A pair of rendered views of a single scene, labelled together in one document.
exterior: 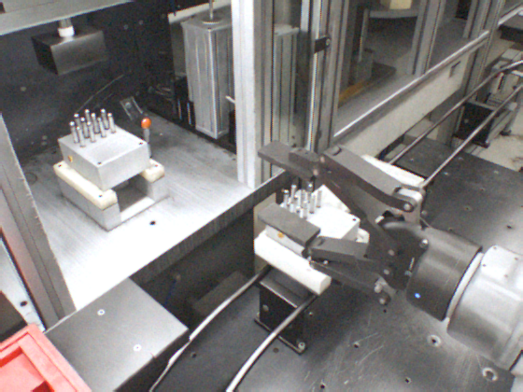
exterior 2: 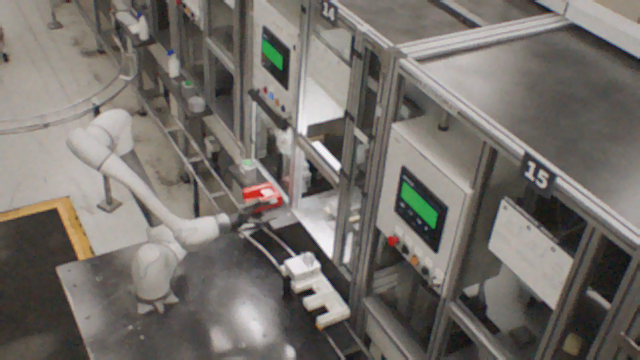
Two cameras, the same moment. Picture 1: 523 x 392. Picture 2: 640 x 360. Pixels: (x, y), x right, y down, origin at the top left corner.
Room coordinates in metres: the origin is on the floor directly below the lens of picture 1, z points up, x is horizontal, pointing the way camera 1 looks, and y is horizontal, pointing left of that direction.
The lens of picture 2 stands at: (1.23, -2.25, 3.09)
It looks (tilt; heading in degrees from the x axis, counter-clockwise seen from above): 37 degrees down; 106
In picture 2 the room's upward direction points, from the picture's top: 5 degrees clockwise
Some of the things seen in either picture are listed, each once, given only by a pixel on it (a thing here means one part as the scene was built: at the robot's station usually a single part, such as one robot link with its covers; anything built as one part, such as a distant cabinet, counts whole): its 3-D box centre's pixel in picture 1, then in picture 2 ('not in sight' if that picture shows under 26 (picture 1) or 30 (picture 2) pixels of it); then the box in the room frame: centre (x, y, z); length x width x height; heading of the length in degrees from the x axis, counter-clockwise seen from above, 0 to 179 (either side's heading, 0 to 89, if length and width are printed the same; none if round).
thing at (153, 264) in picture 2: not in sight; (151, 267); (-0.06, -0.29, 0.85); 0.18 x 0.16 x 0.22; 91
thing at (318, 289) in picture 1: (344, 222); (313, 294); (0.66, -0.16, 0.84); 0.36 x 0.14 x 0.10; 138
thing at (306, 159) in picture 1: (314, 154); not in sight; (0.37, -0.05, 1.19); 0.05 x 0.01 x 0.03; 48
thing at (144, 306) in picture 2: not in sight; (153, 294); (-0.04, -0.32, 0.71); 0.22 x 0.18 x 0.06; 138
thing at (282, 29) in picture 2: not in sight; (296, 56); (0.30, 0.49, 1.60); 0.42 x 0.29 x 0.46; 138
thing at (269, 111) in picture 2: not in sight; (268, 107); (0.20, 0.39, 1.37); 0.36 x 0.04 x 0.04; 138
